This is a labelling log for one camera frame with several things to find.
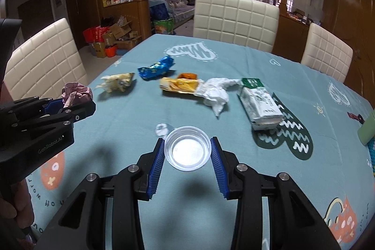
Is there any cream snack wrapper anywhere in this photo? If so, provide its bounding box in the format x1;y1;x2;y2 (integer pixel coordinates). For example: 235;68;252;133
94;71;137;93

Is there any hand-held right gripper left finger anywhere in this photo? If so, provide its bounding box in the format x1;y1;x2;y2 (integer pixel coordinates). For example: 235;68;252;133
35;137;166;250

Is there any blue snack wrapper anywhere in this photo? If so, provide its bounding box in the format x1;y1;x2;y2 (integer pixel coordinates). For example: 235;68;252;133
137;56;176;81

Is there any cream quilted chair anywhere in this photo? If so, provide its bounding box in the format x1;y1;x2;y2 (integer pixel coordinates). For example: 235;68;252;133
193;0;280;53
4;18;89;102
301;23;353;82

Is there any small maroon clip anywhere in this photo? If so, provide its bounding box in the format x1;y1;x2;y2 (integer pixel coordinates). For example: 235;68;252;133
347;111;365;123

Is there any blue bag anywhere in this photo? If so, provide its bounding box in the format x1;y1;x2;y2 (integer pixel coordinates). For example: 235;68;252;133
149;2;170;21

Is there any beaded tissue box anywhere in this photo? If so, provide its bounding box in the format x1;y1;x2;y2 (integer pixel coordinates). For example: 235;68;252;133
367;139;375;175

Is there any dark wooden door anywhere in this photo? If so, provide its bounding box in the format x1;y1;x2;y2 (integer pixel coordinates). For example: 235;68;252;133
65;0;96;41

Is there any green patterned bag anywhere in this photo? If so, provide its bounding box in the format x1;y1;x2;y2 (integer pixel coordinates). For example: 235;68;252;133
154;18;174;35

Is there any yellow snack wrapper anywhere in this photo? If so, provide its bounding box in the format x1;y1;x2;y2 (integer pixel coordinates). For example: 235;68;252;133
159;77;204;94

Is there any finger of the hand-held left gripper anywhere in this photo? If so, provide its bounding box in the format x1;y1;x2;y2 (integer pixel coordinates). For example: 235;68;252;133
12;100;97;136
0;96;64;122

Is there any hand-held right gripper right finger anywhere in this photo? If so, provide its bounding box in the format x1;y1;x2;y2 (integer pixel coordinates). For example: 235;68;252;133
209;136;342;250

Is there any small white paper scrap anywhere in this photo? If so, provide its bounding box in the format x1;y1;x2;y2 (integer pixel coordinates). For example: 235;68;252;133
155;123;169;138

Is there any grey patterned sofa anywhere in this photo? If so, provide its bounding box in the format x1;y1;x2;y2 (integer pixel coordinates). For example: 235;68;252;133
146;0;196;31

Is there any cardboard box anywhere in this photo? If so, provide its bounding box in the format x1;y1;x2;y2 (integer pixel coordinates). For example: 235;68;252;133
112;36;143;51
109;20;132;37
93;42;107;59

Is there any large white tissue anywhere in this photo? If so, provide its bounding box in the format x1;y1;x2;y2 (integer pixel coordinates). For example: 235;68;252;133
195;77;244;117

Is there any white plastic lid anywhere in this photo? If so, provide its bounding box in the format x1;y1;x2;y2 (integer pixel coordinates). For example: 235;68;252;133
164;126;212;172

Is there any person's left hand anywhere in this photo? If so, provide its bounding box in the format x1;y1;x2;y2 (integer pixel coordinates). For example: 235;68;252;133
0;180;33;242

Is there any green white milk carton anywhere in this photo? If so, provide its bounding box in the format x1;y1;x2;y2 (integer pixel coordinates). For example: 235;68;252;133
237;77;284;131

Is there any red bag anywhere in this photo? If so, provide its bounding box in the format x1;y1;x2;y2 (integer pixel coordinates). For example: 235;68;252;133
82;26;111;43

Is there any green canister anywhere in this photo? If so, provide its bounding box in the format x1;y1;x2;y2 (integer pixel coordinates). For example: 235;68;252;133
358;109;375;147

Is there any pink wrapper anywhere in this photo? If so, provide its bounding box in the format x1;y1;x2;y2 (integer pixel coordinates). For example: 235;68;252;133
61;82;94;108

